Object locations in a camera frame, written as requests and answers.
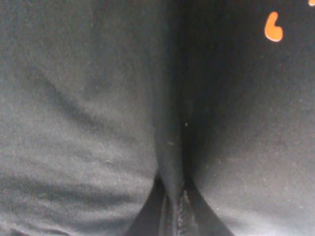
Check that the black printed t-shirt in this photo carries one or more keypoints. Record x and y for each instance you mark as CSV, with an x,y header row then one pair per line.
x,y
100,97

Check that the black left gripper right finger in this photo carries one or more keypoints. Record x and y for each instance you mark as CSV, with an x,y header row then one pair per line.
x,y
208,223

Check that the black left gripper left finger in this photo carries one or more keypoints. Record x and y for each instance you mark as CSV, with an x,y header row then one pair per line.
x,y
147,221

